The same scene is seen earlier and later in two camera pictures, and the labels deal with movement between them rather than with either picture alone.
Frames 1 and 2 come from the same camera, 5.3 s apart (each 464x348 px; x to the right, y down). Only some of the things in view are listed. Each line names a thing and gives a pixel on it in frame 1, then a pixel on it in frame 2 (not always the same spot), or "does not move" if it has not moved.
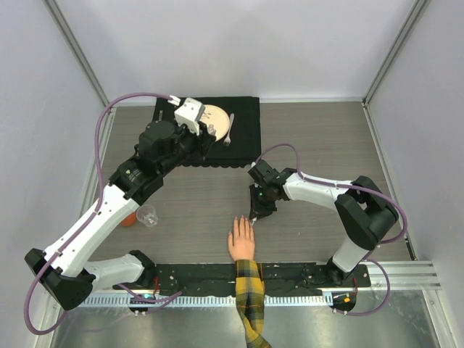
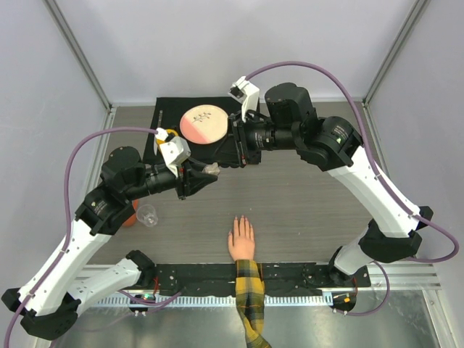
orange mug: [130, 220] does not move
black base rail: [220, 278] does not move
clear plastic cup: [147, 215] does not move
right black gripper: [259, 210] → [246, 155]
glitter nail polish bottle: [211, 130] → [213, 168]
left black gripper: [203, 141] → [190, 181]
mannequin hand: [241, 243] does not move
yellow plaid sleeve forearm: [250, 291] does not move
